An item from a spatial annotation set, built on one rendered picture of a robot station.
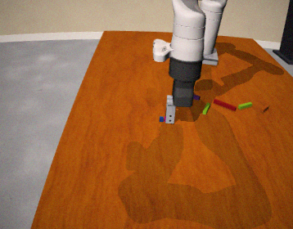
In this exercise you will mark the purple rod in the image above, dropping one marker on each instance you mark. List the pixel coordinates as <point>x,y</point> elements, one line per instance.
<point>196,97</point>

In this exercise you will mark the lime green rod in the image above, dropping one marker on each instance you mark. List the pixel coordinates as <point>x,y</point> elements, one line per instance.
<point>246,105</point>
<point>205,110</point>

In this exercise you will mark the dark red rod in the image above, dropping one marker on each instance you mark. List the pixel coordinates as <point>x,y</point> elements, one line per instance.
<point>223,104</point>

